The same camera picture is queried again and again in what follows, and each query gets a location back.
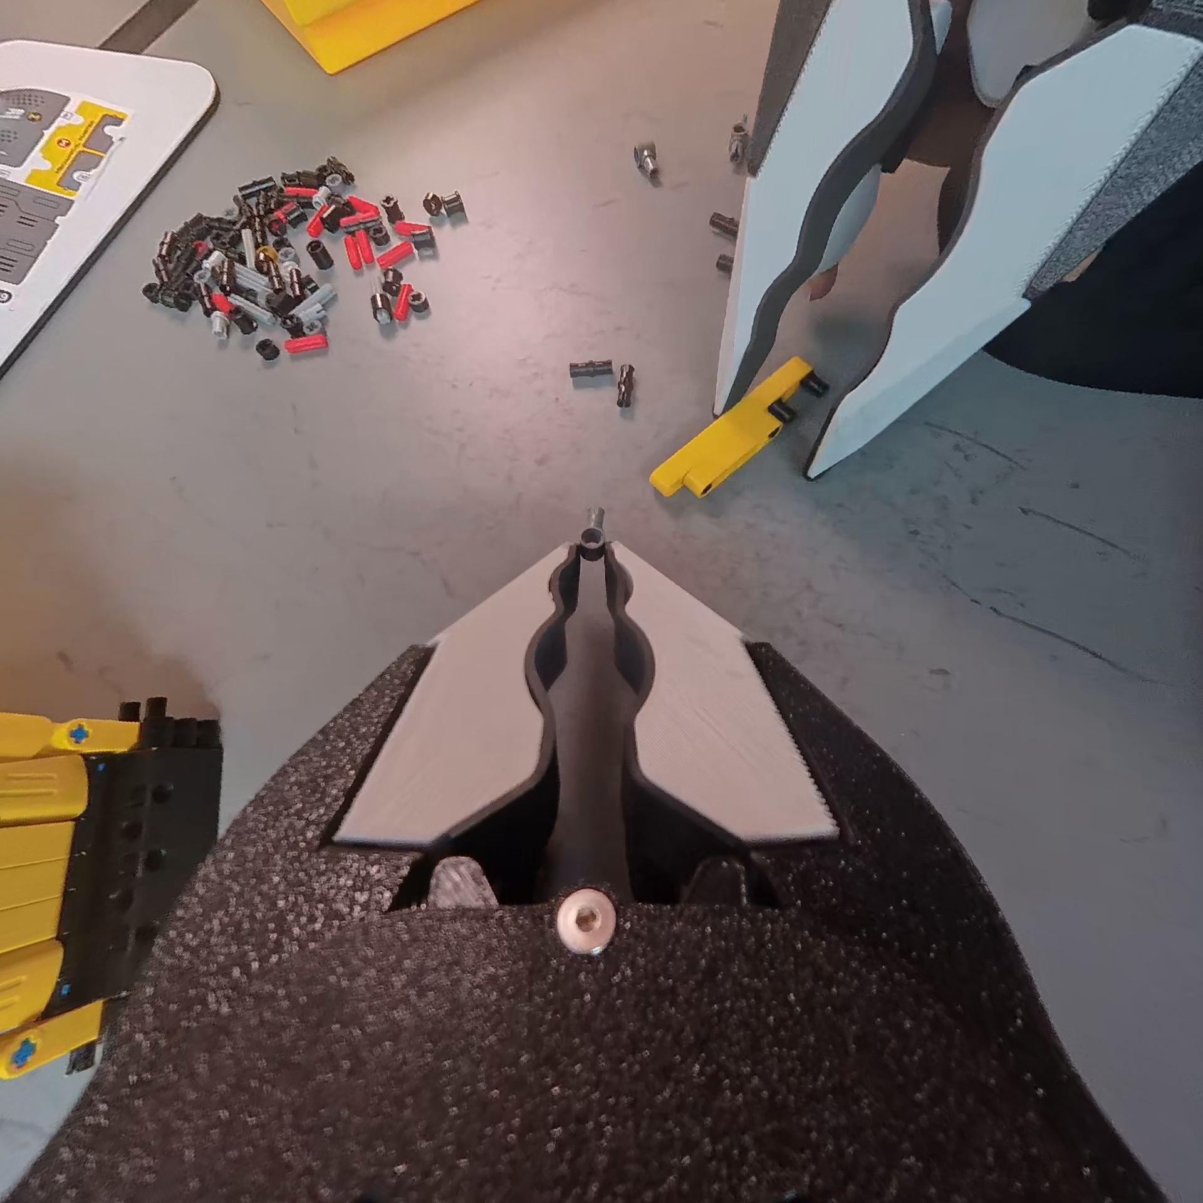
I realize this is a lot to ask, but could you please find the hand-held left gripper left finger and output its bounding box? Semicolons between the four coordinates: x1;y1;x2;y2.
336;538;576;905

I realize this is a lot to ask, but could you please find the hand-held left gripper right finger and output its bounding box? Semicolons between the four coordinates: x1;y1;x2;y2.
608;547;842;903

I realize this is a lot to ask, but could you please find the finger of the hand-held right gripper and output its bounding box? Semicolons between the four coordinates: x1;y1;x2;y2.
713;0;937;419
803;21;1187;479

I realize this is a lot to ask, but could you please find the short yellow lego beam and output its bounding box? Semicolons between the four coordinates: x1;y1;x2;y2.
679;419;786;498

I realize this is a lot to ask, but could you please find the long yellow lego beam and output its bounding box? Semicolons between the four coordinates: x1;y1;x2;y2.
650;355;814;498

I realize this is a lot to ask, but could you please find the yellow black lego vehicle model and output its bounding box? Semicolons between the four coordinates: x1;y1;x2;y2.
0;697;226;1081

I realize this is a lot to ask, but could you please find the pile of small lego pieces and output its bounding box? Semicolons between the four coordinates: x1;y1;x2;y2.
141;158;473;363

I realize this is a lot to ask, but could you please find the lego instruction booklet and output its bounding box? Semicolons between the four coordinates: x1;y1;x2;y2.
0;41;222;378

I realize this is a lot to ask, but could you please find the black quilted cushion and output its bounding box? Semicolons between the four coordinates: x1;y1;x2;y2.
981;165;1203;398

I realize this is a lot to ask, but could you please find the yellow plastic bin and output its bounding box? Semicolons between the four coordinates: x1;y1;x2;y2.
257;0;481;77

